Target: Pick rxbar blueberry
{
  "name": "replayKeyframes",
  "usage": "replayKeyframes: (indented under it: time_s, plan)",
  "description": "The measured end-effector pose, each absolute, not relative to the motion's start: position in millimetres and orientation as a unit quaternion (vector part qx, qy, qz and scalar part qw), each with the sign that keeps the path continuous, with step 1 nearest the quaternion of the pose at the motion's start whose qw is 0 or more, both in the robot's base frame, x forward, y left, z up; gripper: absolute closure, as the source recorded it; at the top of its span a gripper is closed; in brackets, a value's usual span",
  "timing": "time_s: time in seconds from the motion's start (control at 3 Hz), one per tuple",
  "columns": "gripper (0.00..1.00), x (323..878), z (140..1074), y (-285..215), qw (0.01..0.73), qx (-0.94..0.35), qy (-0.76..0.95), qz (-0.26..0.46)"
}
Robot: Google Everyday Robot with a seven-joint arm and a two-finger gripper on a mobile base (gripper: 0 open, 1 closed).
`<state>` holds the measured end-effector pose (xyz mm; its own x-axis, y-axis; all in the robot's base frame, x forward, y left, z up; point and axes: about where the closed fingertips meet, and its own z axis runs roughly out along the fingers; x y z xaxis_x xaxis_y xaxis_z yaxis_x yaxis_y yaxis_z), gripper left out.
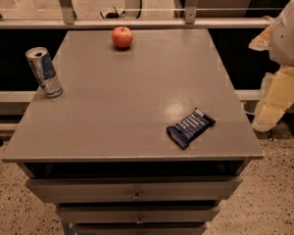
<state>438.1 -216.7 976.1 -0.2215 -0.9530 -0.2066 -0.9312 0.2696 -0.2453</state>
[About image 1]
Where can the drawer brass knob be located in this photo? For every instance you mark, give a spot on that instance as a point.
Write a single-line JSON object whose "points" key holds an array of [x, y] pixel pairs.
{"points": [[136, 197], [139, 221]]}

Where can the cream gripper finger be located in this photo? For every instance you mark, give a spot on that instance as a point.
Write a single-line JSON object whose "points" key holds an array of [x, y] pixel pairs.
{"points": [[276, 97], [261, 42]]}

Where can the blue rxbar blueberry wrapper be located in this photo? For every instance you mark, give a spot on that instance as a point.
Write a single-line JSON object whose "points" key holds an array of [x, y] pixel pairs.
{"points": [[189, 128]]}

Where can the grey drawer cabinet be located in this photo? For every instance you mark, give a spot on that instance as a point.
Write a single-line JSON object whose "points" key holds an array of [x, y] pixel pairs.
{"points": [[105, 137]]}

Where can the top drawer brass knob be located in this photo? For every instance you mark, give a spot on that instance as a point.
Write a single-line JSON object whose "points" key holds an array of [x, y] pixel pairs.
{"points": [[136, 197]]}

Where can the red apple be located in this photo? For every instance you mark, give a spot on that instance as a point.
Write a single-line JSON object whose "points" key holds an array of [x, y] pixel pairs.
{"points": [[122, 37]]}

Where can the metal guard railing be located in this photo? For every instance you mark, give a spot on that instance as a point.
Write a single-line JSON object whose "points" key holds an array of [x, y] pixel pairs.
{"points": [[84, 14]]}

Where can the silver blue energy drink can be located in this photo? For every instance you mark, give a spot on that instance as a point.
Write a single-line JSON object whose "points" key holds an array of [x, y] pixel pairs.
{"points": [[42, 67]]}

